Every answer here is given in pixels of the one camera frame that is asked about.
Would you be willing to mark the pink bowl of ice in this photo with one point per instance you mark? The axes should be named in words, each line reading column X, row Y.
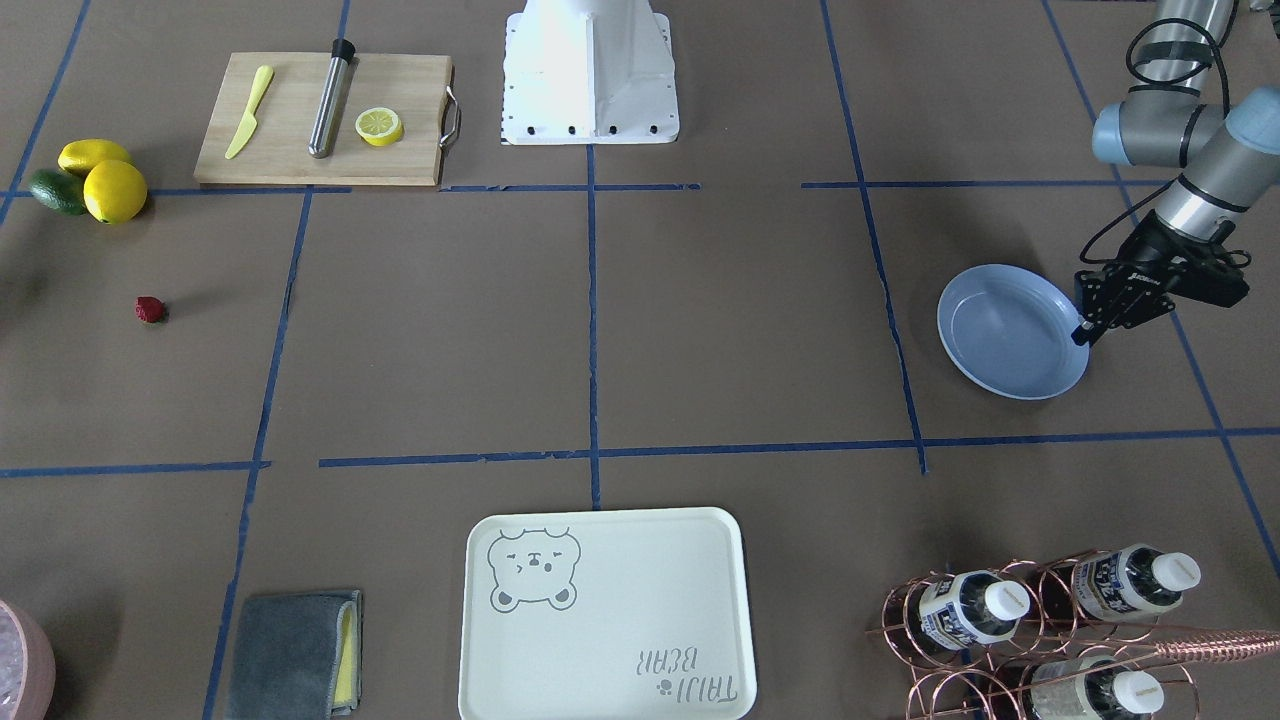
column 28, row 669

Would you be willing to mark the yellow lemon front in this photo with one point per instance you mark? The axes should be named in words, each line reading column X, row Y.
column 114, row 192

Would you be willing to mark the tea bottle white cap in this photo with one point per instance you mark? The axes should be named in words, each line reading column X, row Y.
column 970, row 609

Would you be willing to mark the green lime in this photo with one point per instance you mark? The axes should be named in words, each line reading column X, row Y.
column 59, row 191

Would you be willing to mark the blue plate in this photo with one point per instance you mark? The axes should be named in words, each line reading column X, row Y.
column 1008, row 330

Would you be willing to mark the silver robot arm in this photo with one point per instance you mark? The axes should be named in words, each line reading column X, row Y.
column 1179, row 114

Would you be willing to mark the yellow lemon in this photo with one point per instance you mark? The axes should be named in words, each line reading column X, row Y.
column 114, row 192
column 81, row 156

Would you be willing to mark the lemon half slice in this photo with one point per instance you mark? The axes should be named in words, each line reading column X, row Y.
column 379, row 127

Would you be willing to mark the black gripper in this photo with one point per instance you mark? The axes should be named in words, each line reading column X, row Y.
column 1147, row 249

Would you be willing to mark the cream bear tray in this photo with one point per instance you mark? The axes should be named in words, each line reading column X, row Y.
column 624, row 614

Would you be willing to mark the red strawberry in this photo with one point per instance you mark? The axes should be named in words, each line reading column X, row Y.
column 150, row 310

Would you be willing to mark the white pedestal column base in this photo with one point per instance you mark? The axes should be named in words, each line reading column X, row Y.
column 588, row 73

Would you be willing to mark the copper wire bottle rack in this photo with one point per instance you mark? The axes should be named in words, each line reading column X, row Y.
column 986, row 682

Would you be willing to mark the yellow lemon back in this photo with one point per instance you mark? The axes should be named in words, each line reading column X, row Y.
column 81, row 156

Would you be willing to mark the grey folded cloth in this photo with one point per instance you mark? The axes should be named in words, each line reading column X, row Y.
column 298, row 656

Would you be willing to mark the steel muddler black cap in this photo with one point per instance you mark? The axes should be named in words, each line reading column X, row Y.
column 327, row 116

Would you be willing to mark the yellow plastic knife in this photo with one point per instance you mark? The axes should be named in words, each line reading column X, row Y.
column 248, row 123

